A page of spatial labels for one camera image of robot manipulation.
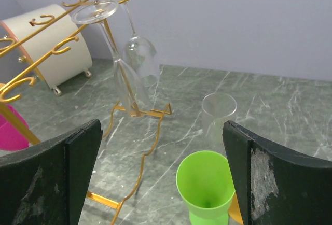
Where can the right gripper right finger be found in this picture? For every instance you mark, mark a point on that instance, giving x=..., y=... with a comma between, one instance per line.
x=275, y=184

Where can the clear flute wine glass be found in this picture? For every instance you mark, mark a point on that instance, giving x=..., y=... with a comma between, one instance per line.
x=131, y=91

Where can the orange plastic goblet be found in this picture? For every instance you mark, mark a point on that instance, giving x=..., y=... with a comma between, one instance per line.
x=234, y=210

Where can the green plastic goblet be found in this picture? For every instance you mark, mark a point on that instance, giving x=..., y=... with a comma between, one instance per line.
x=204, y=181

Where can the clear round wine glass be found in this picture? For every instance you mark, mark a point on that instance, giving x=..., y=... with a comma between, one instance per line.
x=141, y=54

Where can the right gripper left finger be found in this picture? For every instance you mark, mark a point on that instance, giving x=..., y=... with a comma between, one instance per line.
x=47, y=183

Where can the magenta plastic goblet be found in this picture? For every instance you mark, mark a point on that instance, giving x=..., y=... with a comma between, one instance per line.
x=11, y=138

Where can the clear glass tumbler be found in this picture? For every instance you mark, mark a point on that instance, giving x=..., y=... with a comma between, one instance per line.
x=217, y=108

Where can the cream round drawer box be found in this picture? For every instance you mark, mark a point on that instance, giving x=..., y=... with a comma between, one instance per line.
x=56, y=69

